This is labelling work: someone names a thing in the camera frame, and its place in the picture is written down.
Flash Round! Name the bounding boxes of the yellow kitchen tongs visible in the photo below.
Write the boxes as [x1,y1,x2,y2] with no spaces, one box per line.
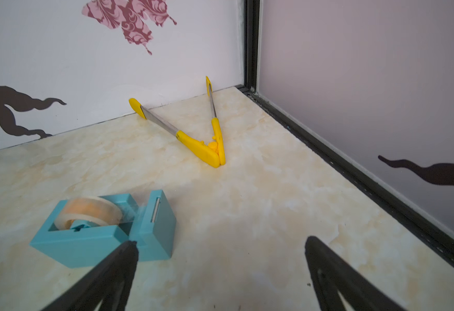
[129,76,226,168]

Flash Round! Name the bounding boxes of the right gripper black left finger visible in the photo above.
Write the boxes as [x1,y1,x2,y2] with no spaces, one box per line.
[44,241,139,310]

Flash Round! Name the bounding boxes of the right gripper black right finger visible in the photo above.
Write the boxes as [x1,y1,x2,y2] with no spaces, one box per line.
[305,236,403,310]

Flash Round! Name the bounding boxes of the teal tape dispenser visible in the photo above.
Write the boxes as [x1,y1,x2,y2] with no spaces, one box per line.
[30,190,176,268]

